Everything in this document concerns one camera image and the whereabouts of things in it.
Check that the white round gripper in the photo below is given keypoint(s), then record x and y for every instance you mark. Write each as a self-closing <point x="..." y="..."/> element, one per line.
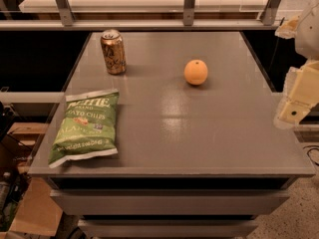
<point x="309" y="37"/>

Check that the green jalapeno chip bag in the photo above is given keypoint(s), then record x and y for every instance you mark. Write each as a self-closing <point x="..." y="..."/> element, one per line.
<point x="88" y="128"/>

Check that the orange fruit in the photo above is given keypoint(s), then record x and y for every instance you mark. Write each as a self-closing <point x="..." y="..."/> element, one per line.
<point x="196" y="72"/>

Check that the grey drawer cabinet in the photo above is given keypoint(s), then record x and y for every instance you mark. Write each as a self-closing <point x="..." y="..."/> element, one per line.
<point x="193" y="161"/>

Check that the gold soda can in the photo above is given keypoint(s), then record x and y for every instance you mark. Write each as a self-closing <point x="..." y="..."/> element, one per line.
<point x="114" y="52"/>

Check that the brown cardboard box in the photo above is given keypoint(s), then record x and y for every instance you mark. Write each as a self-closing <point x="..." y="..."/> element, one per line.
<point x="37" y="216"/>

